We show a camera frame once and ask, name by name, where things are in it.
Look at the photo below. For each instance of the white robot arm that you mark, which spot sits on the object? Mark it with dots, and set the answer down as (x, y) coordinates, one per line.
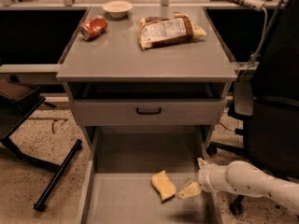
(242, 178)

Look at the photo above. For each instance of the white paper bowl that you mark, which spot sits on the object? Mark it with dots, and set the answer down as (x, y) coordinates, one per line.
(117, 9)

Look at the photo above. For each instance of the red soda can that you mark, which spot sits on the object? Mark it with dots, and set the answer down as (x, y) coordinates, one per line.
(93, 27)

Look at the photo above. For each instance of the brown chip bag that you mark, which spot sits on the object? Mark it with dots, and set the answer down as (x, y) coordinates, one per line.
(155, 32)

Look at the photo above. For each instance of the yellow sponge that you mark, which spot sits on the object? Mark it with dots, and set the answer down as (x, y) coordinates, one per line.
(163, 185)

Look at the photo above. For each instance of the black office chair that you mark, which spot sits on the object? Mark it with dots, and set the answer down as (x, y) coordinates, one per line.
(268, 105)

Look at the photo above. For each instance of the open grey middle drawer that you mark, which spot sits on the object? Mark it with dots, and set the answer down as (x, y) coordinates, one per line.
(117, 187)

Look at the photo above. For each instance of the closed grey upper drawer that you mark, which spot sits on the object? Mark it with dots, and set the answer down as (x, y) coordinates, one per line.
(147, 112)

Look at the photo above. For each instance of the grey drawer cabinet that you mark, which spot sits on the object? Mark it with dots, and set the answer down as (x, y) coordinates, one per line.
(114, 67)

